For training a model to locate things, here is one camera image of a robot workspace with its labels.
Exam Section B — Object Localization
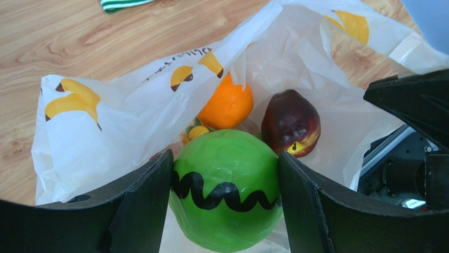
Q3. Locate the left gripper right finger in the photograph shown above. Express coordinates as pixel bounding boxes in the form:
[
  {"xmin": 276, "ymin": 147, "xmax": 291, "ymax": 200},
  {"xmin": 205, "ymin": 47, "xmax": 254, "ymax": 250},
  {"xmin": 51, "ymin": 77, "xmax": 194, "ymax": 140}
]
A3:
[{"xmin": 279, "ymin": 152, "xmax": 448, "ymax": 252}]

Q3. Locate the green striped cloth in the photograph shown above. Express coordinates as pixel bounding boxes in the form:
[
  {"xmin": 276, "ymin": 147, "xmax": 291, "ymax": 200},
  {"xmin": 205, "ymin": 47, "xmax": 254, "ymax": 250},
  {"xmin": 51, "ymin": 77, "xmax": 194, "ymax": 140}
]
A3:
[{"xmin": 100, "ymin": 0, "xmax": 155, "ymax": 14}]

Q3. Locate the banana print plastic bag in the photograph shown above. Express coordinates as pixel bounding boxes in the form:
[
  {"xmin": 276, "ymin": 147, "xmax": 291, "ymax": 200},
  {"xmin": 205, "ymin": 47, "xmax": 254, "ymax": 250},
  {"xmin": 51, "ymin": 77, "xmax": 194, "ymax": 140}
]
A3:
[{"xmin": 31, "ymin": 1, "xmax": 448, "ymax": 205}]

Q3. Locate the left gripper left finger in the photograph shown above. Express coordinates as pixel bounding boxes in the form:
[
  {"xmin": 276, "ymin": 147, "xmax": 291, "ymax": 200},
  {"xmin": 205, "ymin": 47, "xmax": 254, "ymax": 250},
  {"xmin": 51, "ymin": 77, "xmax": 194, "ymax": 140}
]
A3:
[{"xmin": 1, "ymin": 150, "xmax": 173, "ymax": 252}]

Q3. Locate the green striped ball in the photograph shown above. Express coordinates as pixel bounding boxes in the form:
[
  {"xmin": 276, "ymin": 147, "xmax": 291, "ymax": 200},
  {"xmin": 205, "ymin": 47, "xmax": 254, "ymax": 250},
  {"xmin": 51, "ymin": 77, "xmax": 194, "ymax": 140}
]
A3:
[{"xmin": 169, "ymin": 129, "xmax": 282, "ymax": 252}]

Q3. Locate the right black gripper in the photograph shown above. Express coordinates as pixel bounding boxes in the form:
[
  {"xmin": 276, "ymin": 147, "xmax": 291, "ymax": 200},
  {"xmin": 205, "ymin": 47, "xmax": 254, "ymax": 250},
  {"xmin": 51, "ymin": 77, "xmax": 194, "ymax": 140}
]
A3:
[{"xmin": 364, "ymin": 69, "xmax": 448, "ymax": 151}]

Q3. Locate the cherry tomato sprig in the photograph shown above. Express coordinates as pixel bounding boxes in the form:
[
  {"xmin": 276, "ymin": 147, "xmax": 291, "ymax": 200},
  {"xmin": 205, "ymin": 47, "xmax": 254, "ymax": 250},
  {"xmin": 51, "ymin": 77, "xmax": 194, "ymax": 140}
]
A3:
[{"xmin": 182, "ymin": 117, "xmax": 214, "ymax": 146}]

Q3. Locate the dark purple fruit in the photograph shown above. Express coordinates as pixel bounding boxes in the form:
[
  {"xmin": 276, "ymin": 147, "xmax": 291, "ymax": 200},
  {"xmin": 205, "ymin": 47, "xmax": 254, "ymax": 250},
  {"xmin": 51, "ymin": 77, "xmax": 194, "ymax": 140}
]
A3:
[{"xmin": 261, "ymin": 90, "xmax": 321, "ymax": 158}]

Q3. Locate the orange fruit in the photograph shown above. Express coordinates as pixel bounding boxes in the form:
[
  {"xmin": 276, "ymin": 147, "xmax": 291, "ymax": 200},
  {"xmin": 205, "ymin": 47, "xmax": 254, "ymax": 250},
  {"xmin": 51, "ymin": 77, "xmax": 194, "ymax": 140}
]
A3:
[{"xmin": 198, "ymin": 73, "xmax": 254, "ymax": 130}]

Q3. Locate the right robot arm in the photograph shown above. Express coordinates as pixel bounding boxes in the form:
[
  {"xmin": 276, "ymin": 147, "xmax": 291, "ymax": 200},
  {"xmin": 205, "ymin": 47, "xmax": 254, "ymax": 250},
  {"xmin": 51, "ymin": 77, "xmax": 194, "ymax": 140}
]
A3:
[{"xmin": 362, "ymin": 70, "xmax": 448, "ymax": 210}]

